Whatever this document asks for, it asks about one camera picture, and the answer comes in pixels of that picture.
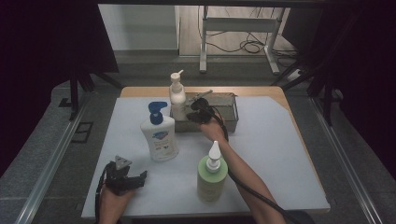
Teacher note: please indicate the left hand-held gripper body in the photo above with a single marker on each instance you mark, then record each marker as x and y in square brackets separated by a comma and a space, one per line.
[120, 177]

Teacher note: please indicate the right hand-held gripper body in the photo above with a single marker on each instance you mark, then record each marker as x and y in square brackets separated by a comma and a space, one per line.
[209, 113]

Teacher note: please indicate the metal mesh basket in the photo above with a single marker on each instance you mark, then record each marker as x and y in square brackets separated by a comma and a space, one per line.
[225, 109]

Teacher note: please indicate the cream pump bottle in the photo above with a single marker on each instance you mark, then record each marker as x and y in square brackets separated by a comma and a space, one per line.
[177, 96]

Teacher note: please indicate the white bottle with blue pump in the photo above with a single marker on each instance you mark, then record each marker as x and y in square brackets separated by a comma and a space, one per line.
[160, 140]

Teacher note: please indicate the green bottle with white pump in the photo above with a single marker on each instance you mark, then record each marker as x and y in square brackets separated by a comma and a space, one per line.
[211, 183]

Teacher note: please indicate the person's right hand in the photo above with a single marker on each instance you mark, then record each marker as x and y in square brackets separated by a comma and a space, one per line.
[213, 130]

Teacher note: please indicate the white table mat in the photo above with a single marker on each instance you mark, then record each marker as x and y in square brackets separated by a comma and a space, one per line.
[267, 149]

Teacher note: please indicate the white power strip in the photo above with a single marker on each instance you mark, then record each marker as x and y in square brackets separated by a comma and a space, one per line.
[294, 75]

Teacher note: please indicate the white cabinet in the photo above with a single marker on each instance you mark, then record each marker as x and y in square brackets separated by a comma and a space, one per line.
[140, 28]

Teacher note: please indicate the black metal stand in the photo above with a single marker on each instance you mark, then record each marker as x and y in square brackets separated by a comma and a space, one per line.
[327, 93]
[74, 93]

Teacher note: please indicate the dark curtain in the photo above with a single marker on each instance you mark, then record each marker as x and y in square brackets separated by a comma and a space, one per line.
[364, 77]
[46, 62]

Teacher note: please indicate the aluminium rail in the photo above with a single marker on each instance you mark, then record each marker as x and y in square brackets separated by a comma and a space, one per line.
[342, 161]
[53, 161]

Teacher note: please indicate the white desk frame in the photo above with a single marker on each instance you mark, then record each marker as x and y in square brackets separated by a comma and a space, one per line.
[239, 24]

